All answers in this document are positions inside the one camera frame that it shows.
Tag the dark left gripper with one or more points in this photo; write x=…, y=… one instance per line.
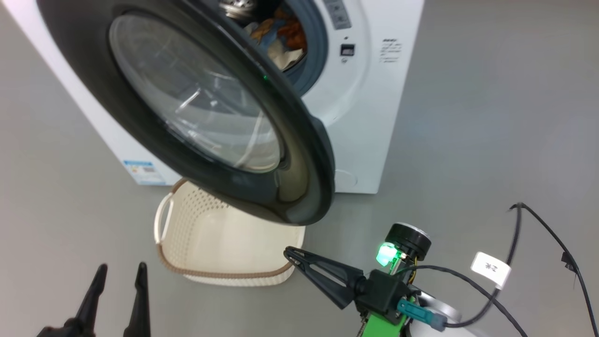
x=61, y=331

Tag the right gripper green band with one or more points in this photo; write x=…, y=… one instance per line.
x=409, y=238

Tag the glass washing machine door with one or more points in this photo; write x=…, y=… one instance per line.
x=281, y=187

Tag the white thin garment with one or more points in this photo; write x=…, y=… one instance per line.
x=283, y=56

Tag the blue garment with orange print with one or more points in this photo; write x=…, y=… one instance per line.
x=292, y=35

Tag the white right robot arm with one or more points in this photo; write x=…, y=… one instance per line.
x=421, y=331

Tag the white front-load washing machine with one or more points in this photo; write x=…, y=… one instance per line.
x=374, y=117

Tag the black door lock socket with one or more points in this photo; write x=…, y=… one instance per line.
x=347, y=50

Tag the round white filter cover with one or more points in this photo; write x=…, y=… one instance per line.
x=347, y=180

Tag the cream perforated laundry basket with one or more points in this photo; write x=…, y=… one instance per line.
x=210, y=243

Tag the blue energy label sticker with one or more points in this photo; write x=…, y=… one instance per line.
x=144, y=172

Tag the grey instruction label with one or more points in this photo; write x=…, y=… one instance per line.
x=338, y=14

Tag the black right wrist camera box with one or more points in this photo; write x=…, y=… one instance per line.
x=386, y=292

